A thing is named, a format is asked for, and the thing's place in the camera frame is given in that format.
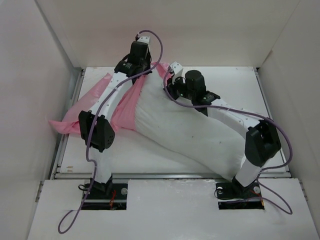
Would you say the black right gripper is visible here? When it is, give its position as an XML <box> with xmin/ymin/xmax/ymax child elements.
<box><xmin>161</xmin><ymin>74</ymin><xmax>195</xmax><ymax>102</ymax></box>

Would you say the white pillow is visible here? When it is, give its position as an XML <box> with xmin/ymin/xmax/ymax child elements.
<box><xmin>134</xmin><ymin>70</ymin><xmax>245</xmax><ymax>181</ymax></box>

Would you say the pink satin pillowcase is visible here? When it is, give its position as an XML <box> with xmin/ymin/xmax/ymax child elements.
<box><xmin>49</xmin><ymin>62</ymin><xmax>183</xmax><ymax>145</ymax></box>

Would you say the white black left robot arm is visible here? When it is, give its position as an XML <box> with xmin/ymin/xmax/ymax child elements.
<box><xmin>78</xmin><ymin>37</ymin><xmax>151</xmax><ymax>199</ymax></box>

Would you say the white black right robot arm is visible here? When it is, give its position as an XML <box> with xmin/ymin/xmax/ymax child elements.
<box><xmin>163</xmin><ymin>69</ymin><xmax>282</xmax><ymax>197</ymax></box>

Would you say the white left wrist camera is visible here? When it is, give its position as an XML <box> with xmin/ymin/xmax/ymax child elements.
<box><xmin>135</xmin><ymin>35</ymin><xmax>151</xmax><ymax>45</ymax></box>

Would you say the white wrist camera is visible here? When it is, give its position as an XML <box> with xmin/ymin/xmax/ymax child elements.
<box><xmin>135</xmin><ymin>35</ymin><xmax>151</xmax><ymax>45</ymax></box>
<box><xmin>168</xmin><ymin>61</ymin><xmax>184</xmax><ymax>82</ymax></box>

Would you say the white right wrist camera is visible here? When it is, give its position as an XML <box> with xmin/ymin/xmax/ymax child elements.
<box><xmin>168</xmin><ymin>61</ymin><xmax>184</xmax><ymax>82</ymax></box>

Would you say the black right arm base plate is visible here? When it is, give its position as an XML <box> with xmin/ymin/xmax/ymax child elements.
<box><xmin>214</xmin><ymin>182</ymin><xmax>265</xmax><ymax>210</ymax></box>

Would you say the aluminium front table rail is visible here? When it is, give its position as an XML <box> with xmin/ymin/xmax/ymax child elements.
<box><xmin>50</xmin><ymin>171</ymin><xmax>292</xmax><ymax>180</ymax></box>

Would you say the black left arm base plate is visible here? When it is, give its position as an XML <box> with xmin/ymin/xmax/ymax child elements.
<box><xmin>81</xmin><ymin>183</ymin><xmax>128</xmax><ymax>211</ymax></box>

